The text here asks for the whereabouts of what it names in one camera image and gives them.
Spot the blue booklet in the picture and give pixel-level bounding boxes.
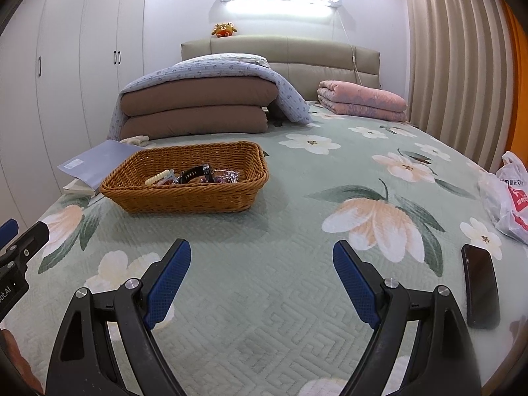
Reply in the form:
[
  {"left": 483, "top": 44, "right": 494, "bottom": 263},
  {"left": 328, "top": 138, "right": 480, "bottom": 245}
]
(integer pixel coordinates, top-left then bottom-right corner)
[{"left": 56, "top": 139, "right": 144, "bottom": 189}]

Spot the pink folded blanket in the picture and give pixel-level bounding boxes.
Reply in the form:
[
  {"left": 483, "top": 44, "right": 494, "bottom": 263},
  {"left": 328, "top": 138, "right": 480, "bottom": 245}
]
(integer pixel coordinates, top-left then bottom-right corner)
[{"left": 317, "top": 80, "right": 409, "bottom": 123}]

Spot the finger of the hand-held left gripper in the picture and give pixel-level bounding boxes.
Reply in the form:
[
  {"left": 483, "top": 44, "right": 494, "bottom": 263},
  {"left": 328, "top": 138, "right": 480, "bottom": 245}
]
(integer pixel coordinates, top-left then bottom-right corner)
[
  {"left": 0, "top": 221, "right": 50, "bottom": 275},
  {"left": 0, "top": 220, "right": 20, "bottom": 251}
]

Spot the orange door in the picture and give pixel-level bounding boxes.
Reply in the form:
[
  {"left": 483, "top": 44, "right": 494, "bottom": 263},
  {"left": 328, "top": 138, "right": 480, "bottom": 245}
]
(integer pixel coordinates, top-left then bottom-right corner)
[{"left": 500, "top": 0, "right": 528, "bottom": 184}]

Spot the white plastic bag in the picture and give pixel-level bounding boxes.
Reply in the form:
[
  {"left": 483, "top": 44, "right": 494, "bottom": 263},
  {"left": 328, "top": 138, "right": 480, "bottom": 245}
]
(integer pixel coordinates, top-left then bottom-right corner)
[{"left": 478, "top": 151, "right": 528, "bottom": 246}]

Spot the black smartphone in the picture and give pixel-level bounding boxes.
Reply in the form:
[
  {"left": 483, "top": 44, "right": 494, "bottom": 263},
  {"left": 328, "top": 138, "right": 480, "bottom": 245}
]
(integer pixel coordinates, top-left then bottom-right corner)
[{"left": 460, "top": 243, "right": 501, "bottom": 330}]

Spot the brown wicker basket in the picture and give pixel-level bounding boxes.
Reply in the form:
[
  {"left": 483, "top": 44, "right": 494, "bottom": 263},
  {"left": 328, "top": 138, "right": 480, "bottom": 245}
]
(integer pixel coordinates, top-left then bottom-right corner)
[{"left": 100, "top": 141, "right": 270, "bottom": 214}]

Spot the blue patterned quilt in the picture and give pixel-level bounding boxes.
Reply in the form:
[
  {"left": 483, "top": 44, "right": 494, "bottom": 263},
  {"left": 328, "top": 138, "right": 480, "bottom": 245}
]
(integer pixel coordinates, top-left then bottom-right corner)
[{"left": 107, "top": 53, "right": 313, "bottom": 142}]

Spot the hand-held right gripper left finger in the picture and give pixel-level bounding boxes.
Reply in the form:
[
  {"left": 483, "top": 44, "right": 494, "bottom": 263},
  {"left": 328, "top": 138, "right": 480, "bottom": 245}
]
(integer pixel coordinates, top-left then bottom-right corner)
[{"left": 45, "top": 238, "right": 192, "bottom": 396}]

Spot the beige curtain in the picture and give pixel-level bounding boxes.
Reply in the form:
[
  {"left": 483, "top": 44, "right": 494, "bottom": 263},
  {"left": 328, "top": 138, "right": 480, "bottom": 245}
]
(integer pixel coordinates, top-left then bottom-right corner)
[{"left": 402, "top": 0, "right": 521, "bottom": 176}]

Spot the white cable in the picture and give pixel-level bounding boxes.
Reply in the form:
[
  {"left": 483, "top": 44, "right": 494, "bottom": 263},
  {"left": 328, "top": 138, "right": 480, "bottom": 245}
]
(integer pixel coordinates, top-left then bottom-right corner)
[{"left": 331, "top": 12, "right": 385, "bottom": 90}]

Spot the cream cloth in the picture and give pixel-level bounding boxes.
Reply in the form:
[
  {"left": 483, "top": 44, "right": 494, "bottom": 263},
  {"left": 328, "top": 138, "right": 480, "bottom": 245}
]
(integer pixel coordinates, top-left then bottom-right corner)
[{"left": 119, "top": 134, "right": 151, "bottom": 148}]

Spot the wall light bar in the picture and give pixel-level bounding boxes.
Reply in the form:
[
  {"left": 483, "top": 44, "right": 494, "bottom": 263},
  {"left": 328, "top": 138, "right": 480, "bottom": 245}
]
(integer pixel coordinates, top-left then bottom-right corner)
[{"left": 218, "top": 0, "right": 344, "bottom": 16}]

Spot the black wristwatch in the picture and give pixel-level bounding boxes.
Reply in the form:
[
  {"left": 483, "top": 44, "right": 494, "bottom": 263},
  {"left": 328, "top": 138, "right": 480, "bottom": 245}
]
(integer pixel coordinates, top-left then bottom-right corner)
[{"left": 179, "top": 164, "right": 214, "bottom": 184}]

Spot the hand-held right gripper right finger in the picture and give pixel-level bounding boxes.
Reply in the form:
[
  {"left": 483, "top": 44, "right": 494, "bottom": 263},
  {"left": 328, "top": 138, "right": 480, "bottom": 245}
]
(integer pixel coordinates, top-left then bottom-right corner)
[{"left": 332, "top": 239, "right": 482, "bottom": 396}]

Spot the person's left forearm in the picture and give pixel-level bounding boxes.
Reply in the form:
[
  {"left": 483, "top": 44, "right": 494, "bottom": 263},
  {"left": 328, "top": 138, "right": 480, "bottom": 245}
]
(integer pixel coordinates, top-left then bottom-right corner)
[{"left": 0, "top": 328, "right": 44, "bottom": 394}]

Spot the white wardrobe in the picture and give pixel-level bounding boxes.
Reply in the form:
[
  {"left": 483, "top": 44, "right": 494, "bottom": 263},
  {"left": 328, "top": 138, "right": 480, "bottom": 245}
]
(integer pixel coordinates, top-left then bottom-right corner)
[{"left": 0, "top": 0, "right": 148, "bottom": 219}]

